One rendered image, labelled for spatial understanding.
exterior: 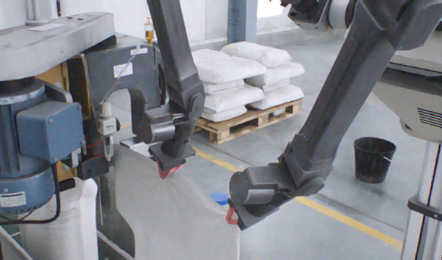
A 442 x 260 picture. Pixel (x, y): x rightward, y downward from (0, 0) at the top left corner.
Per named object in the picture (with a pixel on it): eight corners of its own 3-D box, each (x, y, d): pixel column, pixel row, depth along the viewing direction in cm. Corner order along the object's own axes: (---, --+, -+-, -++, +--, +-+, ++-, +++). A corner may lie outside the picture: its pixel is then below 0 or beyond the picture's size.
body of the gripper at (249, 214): (224, 200, 94) (245, 185, 89) (258, 184, 101) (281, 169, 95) (240, 230, 93) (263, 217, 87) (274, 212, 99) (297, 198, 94)
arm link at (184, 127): (203, 119, 109) (190, 103, 112) (178, 124, 105) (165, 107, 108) (194, 141, 114) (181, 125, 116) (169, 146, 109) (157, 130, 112)
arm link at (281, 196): (308, 195, 88) (300, 165, 90) (279, 195, 84) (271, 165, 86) (284, 208, 93) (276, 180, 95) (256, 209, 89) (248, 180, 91)
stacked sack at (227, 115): (249, 115, 438) (249, 102, 434) (213, 126, 409) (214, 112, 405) (199, 97, 482) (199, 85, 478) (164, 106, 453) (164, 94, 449)
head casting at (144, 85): (168, 134, 143) (166, 32, 133) (94, 157, 127) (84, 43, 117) (112, 109, 163) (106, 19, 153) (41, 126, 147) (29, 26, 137)
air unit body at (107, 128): (122, 159, 127) (118, 102, 121) (106, 165, 124) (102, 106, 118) (113, 154, 130) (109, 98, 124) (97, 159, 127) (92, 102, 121)
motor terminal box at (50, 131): (87, 156, 98) (83, 101, 94) (54, 178, 90) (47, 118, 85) (53, 149, 101) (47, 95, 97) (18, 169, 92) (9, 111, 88)
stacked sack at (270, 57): (295, 64, 473) (296, 49, 467) (265, 71, 444) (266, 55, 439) (244, 53, 517) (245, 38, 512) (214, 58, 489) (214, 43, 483)
